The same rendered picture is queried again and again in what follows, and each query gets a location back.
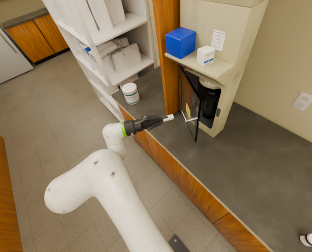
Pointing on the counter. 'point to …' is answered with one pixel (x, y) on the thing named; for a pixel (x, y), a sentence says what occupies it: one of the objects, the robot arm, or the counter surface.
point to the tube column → (239, 2)
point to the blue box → (180, 42)
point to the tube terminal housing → (254, 17)
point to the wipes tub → (130, 93)
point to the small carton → (205, 55)
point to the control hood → (208, 70)
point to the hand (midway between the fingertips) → (168, 117)
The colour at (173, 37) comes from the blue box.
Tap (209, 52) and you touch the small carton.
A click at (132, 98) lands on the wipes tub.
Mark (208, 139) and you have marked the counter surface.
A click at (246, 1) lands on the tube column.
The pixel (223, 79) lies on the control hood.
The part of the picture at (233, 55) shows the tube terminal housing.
